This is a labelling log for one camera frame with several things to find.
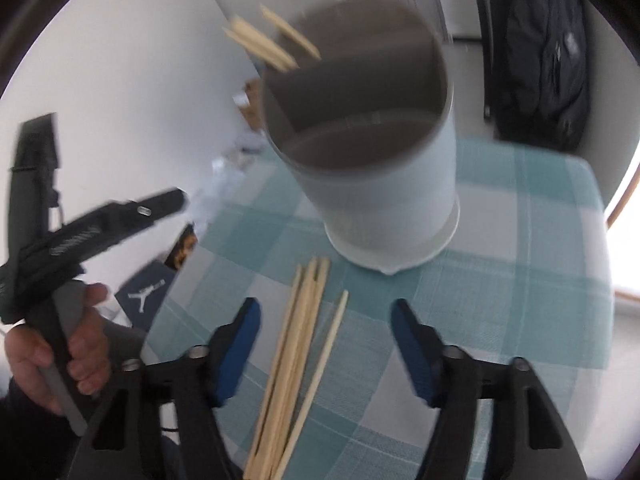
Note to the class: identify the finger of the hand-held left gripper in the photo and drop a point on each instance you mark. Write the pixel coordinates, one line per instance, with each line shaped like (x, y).
(35, 170)
(120, 220)

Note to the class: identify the black backpack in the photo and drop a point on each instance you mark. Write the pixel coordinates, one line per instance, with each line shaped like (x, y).
(540, 60)

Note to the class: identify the person's left hand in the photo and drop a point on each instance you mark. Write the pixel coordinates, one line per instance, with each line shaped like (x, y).
(90, 355)

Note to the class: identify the white grey utensil holder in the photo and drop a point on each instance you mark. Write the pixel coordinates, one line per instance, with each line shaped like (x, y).
(390, 200)

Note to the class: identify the pale wooden chopstick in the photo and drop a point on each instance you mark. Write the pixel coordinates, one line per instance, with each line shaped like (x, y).
(306, 355)
(265, 42)
(297, 370)
(255, 50)
(288, 360)
(320, 375)
(276, 360)
(292, 32)

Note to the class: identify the brown slipper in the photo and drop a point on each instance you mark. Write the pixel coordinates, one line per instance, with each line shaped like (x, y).
(182, 250)

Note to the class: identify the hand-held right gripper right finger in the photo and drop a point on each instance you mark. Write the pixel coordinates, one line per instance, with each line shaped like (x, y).
(415, 355)

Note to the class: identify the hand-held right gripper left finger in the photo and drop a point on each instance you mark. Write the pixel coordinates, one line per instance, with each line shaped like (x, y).
(240, 350)

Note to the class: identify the dark blue shoe box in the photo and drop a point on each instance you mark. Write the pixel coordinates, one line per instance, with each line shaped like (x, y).
(145, 295)

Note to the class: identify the blue white checked tablecloth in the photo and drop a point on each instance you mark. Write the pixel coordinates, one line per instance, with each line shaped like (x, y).
(500, 260)

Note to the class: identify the person's left forearm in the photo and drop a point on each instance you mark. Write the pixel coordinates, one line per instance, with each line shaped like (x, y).
(30, 440)

